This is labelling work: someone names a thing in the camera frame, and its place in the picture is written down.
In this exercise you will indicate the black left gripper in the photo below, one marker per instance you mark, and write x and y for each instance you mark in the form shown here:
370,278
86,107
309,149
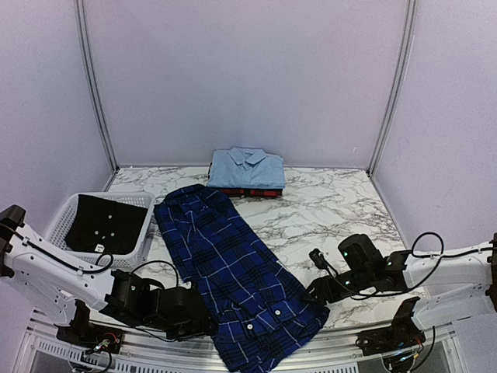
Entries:
199,329

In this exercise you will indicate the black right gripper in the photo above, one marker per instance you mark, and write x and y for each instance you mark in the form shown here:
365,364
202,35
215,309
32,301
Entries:
320,284

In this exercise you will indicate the blue plaid long sleeve shirt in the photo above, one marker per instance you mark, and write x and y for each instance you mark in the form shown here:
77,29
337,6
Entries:
256,302

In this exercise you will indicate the red plaid shirt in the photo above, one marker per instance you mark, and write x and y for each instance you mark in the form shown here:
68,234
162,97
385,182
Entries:
249,192

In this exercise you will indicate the light blue shirt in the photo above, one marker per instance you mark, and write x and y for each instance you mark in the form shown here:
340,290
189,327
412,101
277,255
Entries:
246,168

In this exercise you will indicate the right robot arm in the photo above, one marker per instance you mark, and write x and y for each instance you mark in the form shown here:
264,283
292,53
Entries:
458,283

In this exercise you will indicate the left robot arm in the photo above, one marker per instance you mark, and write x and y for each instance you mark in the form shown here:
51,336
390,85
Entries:
66,289

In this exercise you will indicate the black shirt in basket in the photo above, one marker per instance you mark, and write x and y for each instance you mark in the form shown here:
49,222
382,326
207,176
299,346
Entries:
105,226

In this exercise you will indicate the white plastic basket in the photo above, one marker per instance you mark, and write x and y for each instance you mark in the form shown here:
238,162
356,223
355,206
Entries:
63,220

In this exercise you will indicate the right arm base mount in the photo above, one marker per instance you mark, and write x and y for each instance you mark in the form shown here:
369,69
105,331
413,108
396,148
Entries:
401,333

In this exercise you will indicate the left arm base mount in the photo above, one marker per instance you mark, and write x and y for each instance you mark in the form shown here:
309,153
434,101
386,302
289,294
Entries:
83,333

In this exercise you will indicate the aluminium front frame rail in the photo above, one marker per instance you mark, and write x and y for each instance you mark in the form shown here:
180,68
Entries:
332,349

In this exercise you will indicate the right aluminium wall post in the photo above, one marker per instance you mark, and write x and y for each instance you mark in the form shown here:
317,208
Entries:
401,67

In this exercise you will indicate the aluminium wall post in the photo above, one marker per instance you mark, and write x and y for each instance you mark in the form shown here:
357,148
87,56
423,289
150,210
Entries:
401,67
91,78

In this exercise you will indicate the left aluminium wall post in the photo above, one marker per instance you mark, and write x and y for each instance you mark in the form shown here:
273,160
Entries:
91,78

